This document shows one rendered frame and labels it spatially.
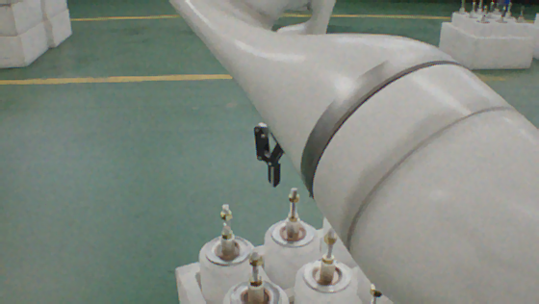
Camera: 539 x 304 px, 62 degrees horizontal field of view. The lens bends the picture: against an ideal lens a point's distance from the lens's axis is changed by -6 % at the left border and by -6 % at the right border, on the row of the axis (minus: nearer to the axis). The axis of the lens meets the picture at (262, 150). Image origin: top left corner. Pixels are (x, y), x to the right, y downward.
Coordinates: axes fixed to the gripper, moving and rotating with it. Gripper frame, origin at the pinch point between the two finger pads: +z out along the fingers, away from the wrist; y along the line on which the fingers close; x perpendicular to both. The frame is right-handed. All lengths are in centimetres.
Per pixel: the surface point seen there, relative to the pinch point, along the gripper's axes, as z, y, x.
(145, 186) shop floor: 35, -63, 30
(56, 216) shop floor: 35, -74, 5
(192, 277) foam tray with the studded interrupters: 17.3, -13.7, -11.3
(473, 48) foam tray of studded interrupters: 23, 10, 210
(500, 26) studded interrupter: 12, 22, 223
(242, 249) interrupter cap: 9.9, -5.3, -8.1
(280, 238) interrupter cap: 9.9, -1.1, -2.4
